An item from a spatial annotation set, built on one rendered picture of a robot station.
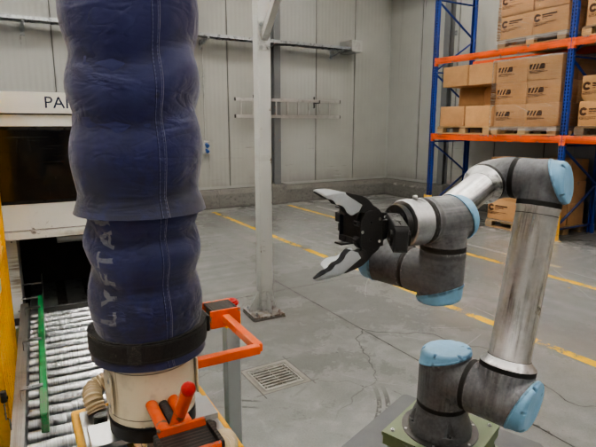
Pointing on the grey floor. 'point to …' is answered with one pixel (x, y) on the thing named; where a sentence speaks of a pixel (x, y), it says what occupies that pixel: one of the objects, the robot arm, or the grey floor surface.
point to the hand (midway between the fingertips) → (315, 237)
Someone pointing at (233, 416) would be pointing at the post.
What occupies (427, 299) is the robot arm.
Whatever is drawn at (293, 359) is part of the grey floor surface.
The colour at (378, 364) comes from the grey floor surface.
